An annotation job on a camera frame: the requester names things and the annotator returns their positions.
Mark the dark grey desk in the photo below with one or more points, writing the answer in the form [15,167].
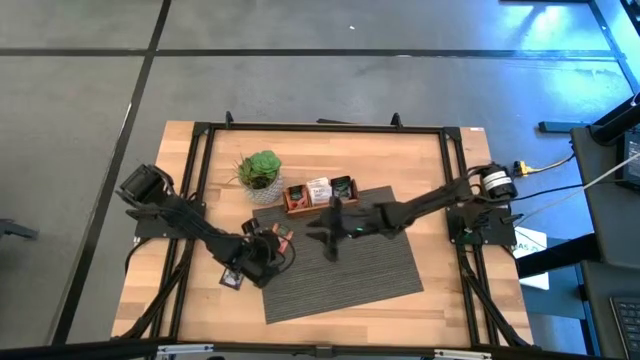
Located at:
[600,310]
[600,200]

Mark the grey chair base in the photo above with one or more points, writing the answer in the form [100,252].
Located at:
[15,229]

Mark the black aluminium table frame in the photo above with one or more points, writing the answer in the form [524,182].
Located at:
[325,127]

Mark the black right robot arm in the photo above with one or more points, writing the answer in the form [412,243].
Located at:
[430,205]

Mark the white orange Tazo tea packet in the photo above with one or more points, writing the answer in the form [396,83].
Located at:
[318,191]

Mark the white sign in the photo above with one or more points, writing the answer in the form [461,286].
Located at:
[532,239]

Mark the dark blackcurrant Ahmad tea packet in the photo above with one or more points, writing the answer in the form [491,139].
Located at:
[231,281]
[342,186]

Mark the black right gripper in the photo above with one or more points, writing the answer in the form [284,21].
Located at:
[355,225]

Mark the black camera rig beam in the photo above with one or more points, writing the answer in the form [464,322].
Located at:
[100,350]

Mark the wooden tea organiser box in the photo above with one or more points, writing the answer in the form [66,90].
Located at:
[305,210]

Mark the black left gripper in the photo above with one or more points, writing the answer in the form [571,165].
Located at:
[257,255]

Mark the succulent in triangle-patterned pot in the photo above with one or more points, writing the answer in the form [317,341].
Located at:
[260,170]

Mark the teal floor bar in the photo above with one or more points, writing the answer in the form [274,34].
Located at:
[560,126]

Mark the black keyboard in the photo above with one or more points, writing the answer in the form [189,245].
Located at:
[627,325]

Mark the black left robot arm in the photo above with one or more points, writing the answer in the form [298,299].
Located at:
[190,225]

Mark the grey woven placemat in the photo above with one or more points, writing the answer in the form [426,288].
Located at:
[360,280]

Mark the black pole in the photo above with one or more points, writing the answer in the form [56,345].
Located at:
[615,122]

